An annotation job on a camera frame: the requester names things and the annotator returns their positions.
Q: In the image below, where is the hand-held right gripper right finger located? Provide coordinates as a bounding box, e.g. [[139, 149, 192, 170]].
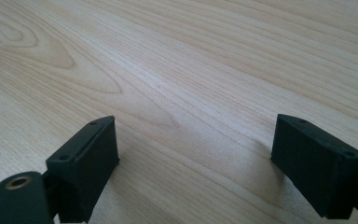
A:
[[269, 113, 358, 220]]

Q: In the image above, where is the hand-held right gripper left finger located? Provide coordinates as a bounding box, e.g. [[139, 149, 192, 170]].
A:
[[45, 115, 120, 224]]

